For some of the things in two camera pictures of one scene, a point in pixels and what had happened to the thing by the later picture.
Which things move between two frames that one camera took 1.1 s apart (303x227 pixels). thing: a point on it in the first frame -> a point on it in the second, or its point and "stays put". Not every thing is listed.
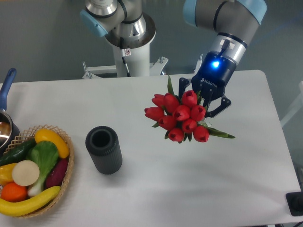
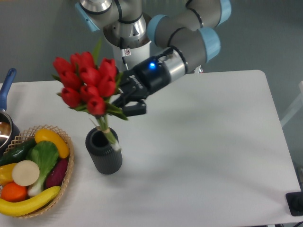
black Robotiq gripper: (215, 71) -> (147, 77)
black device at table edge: (295, 201) stays put
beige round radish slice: (25, 173) stays put
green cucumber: (18, 152) stays put
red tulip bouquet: (181, 117) -> (90, 83)
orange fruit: (13, 192) stays put
